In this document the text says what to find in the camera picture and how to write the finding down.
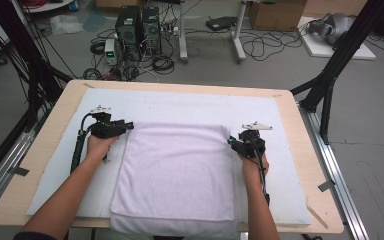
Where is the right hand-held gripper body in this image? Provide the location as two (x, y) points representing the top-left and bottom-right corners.
(235, 120), (274, 160)

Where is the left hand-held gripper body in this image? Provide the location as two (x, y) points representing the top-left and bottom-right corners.
(89, 105), (128, 140)

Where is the lilac blanket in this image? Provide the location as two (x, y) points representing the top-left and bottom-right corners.
(109, 121), (241, 240)

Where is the person's left hand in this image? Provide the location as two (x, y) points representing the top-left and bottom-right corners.
(85, 133), (121, 161)

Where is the person's right hand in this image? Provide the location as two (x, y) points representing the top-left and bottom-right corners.
(239, 153), (270, 183)

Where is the white foam mat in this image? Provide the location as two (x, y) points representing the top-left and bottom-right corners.
(26, 88), (312, 227)

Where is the white power supply unit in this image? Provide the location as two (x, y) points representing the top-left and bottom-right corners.
(104, 38), (118, 66)

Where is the grey tape piece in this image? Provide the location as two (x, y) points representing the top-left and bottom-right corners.
(11, 166), (30, 177)
(317, 179), (337, 193)

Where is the large black computer tower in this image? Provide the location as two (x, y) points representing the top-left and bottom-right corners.
(114, 5), (143, 63)

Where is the thin wooden strip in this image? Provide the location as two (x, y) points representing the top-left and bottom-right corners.
(305, 204), (329, 230)

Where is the slim black computer tower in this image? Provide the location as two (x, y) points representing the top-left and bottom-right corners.
(141, 6), (163, 56)

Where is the white desk leg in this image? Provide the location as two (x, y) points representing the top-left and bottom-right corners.
(231, 0), (248, 64)
(178, 0), (189, 64)

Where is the clear plastic bag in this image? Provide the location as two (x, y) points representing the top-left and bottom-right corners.
(49, 13), (84, 36)

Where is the white floor board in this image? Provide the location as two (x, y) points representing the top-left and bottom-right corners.
(298, 16), (377, 61)

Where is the black flat device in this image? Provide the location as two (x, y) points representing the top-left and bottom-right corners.
(205, 15), (238, 32)

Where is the cardboard box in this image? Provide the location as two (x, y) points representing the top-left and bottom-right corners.
(249, 0), (308, 32)

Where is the grey rounded device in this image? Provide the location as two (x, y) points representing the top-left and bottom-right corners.
(308, 12), (356, 46)

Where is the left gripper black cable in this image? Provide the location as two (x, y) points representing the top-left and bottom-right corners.
(69, 112), (98, 174)

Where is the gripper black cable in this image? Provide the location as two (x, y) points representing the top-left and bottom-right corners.
(251, 131), (271, 206)
(69, 112), (98, 174)

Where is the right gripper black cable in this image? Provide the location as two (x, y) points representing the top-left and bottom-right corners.
(251, 131), (271, 206)

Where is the coiled black cable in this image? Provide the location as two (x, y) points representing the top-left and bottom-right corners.
(152, 55), (176, 76)

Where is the aluminium rail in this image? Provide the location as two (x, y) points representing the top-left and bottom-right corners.
(299, 106), (369, 240)
(0, 131), (36, 218)

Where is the black frame with cables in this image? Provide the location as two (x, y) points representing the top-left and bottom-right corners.
(0, 0), (74, 189)

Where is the black frame post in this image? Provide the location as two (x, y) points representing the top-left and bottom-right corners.
(289, 0), (384, 145)

